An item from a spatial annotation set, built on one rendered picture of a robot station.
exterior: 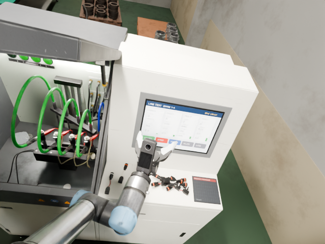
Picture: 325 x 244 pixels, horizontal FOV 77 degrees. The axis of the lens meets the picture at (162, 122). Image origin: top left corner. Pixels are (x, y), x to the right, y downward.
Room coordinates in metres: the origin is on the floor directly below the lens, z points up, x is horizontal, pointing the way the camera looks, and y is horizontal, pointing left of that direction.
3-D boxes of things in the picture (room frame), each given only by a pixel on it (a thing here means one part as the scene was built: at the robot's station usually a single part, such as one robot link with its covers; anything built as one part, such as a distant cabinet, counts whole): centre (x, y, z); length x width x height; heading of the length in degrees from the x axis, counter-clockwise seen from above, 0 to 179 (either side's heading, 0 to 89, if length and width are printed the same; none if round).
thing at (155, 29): (4.45, 0.70, 0.19); 1.32 x 0.91 x 0.37; 21
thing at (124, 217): (0.22, 0.02, 1.43); 0.11 x 0.08 x 0.09; 175
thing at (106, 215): (0.22, 0.04, 1.34); 0.11 x 0.08 x 0.11; 85
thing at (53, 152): (0.60, 0.49, 0.91); 0.34 x 0.10 x 0.15; 102
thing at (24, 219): (0.33, 0.55, 0.44); 0.65 x 0.02 x 0.68; 102
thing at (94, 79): (0.88, 0.42, 1.20); 0.13 x 0.03 x 0.31; 102
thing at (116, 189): (0.57, -0.11, 0.96); 0.70 x 0.22 x 0.03; 102
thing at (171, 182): (0.58, -0.15, 1.01); 0.23 x 0.11 x 0.06; 102
